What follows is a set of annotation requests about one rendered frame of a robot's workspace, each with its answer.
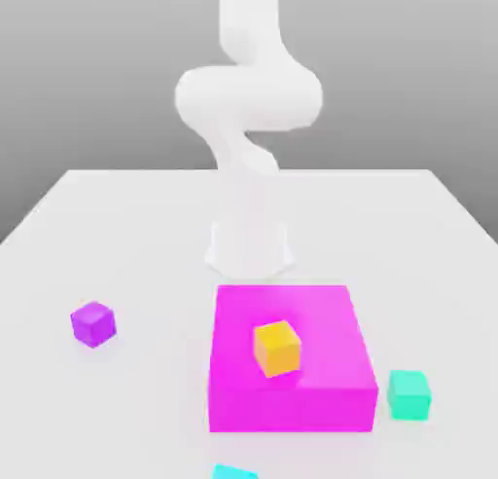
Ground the small cyan cube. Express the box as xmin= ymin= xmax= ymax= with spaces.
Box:
xmin=210 ymin=463 xmax=259 ymax=479

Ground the small teal cube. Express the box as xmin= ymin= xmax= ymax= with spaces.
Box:
xmin=385 ymin=369 xmax=433 ymax=422

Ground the small purple cube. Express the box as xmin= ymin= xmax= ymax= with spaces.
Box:
xmin=69 ymin=300 xmax=118 ymax=350

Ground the small orange cube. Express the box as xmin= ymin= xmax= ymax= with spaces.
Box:
xmin=253 ymin=319 xmax=302 ymax=380

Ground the large magenta box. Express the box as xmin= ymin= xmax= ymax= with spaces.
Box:
xmin=207 ymin=284 xmax=380 ymax=434

